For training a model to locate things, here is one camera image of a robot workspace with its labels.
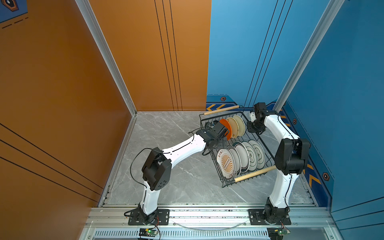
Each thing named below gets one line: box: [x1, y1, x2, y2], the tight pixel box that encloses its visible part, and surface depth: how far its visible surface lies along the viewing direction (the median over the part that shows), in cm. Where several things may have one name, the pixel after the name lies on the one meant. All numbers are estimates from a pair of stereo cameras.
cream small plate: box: [233, 115, 246, 137], surface depth 97 cm
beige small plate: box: [226, 117, 240, 139], surface depth 97 cm
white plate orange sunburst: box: [216, 148, 236, 179], surface depth 87 cm
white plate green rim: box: [232, 141, 250, 173], surface depth 85 cm
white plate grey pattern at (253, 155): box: [241, 141, 259, 172], surface depth 86 cm
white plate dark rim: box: [226, 145, 242, 177], surface depth 85 cm
